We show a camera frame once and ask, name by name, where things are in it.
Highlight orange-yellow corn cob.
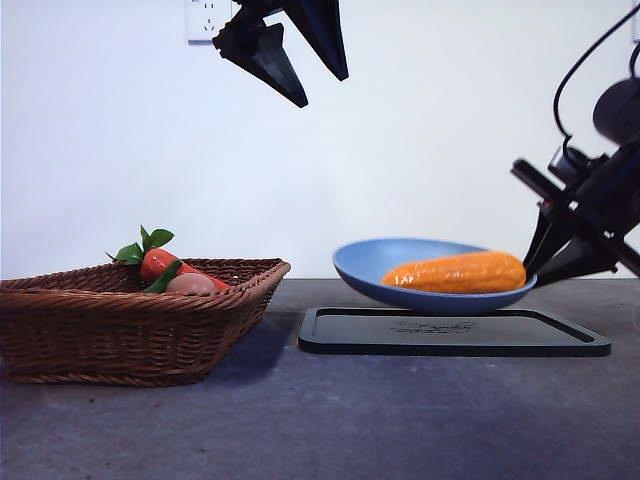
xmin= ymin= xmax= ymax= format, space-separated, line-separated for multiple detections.
xmin=381 ymin=251 xmax=528 ymax=295

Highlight blue round plate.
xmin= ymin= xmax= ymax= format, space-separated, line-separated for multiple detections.
xmin=332 ymin=237 xmax=539 ymax=316

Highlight brown woven wicker basket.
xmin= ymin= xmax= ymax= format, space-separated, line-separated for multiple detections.
xmin=0 ymin=257 xmax=292 ymax=387

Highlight black rectangular tray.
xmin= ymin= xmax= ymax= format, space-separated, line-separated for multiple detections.
xmin=297 ymin=306 xmax=612 ymax=358

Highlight orange carrot with green leaves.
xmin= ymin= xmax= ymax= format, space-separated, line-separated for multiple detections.
xmin=104 ymin=224 xmax=231 ymax=290

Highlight brown egg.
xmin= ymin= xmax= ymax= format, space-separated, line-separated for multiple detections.
xmin=164 ymin=273 xmax=217 ymax=296

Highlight green chili pepper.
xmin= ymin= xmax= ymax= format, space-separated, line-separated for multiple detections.
xmin=142 ymin=259 xmax=184 ymax=295

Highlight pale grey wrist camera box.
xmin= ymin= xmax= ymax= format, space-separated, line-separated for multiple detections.
xmin=547 ymin=144 xmax=609 ymax=189

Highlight white wall socket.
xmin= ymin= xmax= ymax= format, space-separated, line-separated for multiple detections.
xmin=186 ymin=0 xmax=236 ymax=47

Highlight black cable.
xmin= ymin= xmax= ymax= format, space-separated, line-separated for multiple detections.
xmin=552 ymin=4 xmax=640 ymax=151

